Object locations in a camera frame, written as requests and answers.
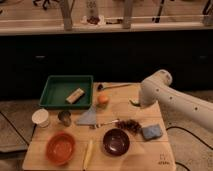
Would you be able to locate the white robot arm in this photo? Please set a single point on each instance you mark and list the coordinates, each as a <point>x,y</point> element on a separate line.
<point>156,87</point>

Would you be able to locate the purple bowl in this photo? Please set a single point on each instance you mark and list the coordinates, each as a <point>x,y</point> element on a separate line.
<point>116,142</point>

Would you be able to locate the orange bowl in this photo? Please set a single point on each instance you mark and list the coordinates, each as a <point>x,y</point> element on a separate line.
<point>60,148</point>

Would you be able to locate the orange fruit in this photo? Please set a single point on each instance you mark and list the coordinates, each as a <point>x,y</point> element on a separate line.
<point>102,99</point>

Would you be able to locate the wooden block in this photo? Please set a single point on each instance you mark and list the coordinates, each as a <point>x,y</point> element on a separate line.
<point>74,96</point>

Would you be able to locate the blue cloth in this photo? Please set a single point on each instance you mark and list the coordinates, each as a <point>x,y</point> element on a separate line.
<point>88,117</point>

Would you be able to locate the dark grapes bunch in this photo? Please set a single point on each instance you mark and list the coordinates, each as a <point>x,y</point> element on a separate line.
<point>130,125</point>

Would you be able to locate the green plastic tray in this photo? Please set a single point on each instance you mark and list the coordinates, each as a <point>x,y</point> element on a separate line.
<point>59,87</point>

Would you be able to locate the small metal cup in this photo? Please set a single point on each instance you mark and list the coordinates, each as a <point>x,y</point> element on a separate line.
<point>64,117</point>

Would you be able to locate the blue sponge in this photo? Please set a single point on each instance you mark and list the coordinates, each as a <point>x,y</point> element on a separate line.
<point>152,132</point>

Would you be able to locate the yellow banana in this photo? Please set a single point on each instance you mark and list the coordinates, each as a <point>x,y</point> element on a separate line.
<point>88,154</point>

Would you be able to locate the white paper cup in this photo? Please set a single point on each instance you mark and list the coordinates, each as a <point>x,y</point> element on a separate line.
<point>41,118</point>

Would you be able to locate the black spoon wooden handle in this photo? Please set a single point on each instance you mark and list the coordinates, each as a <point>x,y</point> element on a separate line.
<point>103,86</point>

